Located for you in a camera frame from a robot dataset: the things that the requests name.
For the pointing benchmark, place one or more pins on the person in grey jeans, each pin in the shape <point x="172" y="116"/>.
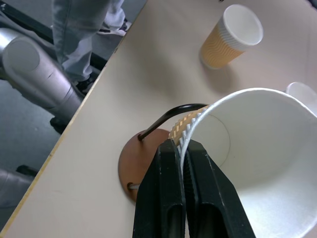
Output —
<point x="81" y="37"/>

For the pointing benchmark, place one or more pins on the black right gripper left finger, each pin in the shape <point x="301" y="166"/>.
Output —
<point x="158" y="188"/>

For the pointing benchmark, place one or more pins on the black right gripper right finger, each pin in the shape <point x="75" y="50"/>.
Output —
<point x="215" y="196"/>

